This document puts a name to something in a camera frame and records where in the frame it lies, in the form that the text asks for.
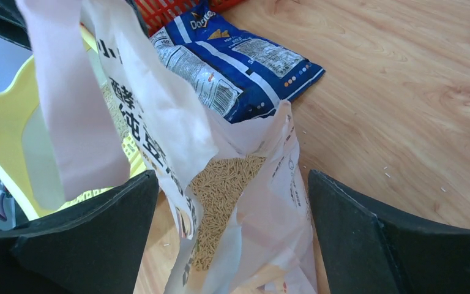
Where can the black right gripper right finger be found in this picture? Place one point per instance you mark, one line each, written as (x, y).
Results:
(371, 247)

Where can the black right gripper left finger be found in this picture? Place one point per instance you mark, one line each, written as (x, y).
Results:
(95, 246)

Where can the pink cat litter bag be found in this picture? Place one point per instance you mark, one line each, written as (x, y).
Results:
(235, 190)

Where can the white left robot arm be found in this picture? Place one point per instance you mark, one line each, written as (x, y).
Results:
(12, 24)

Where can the yellow plastic litter box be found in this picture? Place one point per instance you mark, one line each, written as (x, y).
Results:
(58, 141)

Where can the blue chips bag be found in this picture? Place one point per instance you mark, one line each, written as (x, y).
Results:
(235, 73)

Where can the red plastic basket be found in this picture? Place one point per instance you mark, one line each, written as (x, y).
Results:
(156, 14)

